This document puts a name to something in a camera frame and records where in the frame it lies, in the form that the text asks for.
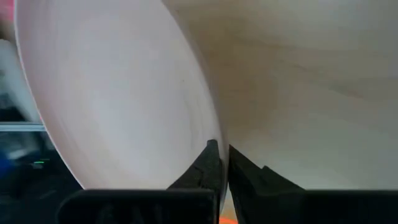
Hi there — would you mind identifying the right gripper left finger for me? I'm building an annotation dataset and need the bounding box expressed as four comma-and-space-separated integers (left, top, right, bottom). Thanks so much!
57, 139, 223, 224

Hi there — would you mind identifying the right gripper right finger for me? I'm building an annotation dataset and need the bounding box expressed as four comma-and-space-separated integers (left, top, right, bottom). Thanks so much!
228, 144, 398, 224

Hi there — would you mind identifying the pink matte plate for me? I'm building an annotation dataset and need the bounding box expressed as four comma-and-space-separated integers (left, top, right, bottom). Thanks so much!
14, 0, 229, 217

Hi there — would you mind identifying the black computer with green light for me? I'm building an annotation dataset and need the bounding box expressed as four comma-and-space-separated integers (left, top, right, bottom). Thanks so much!
0, 132, 85, 224

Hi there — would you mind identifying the silver aluminium bar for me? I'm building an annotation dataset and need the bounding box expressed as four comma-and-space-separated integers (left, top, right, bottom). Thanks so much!
0, 123, 46, 132

